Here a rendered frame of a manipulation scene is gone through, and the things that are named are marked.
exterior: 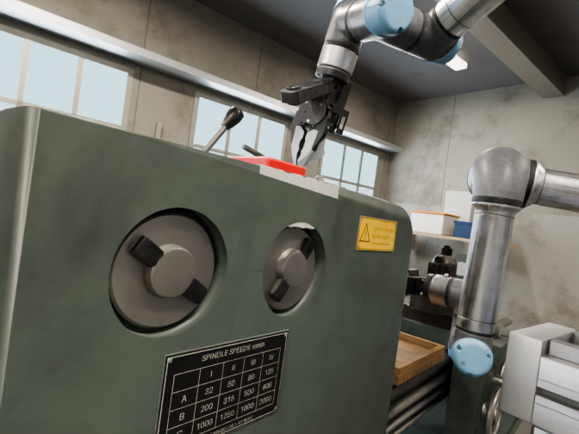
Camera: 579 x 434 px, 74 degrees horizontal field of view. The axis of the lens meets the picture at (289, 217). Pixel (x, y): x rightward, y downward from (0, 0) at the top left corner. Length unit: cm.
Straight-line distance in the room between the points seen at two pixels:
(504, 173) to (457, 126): 472
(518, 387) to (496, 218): 43
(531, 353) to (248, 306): 31
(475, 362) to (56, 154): 80
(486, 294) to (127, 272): 72
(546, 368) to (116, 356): 42
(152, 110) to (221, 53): 95
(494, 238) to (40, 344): 78
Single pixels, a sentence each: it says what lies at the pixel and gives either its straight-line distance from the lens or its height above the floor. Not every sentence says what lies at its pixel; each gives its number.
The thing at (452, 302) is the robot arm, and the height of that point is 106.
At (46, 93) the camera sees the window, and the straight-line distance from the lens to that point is 358.
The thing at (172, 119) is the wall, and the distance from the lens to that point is 385.
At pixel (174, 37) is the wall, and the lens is 402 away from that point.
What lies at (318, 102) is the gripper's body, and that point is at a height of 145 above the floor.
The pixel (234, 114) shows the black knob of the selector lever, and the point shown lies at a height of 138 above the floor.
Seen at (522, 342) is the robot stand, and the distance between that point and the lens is 51.
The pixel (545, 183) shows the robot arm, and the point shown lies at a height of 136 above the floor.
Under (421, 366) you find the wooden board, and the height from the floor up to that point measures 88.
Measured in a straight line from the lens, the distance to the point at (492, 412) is 136.
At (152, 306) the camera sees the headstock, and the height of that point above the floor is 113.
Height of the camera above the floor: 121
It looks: level
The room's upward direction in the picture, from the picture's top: 8 degrees clockwise
